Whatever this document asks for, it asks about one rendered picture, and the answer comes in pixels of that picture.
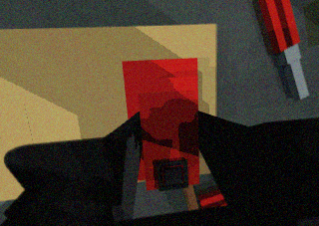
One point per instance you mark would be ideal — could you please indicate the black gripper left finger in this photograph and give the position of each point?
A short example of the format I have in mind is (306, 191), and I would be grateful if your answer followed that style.
(116, 157)

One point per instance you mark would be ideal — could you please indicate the tan panel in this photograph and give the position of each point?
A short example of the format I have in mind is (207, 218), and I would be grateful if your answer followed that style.
(61, 84)

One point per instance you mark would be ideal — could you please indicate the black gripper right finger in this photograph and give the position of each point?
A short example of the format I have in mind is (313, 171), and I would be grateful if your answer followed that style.
(236, 154)

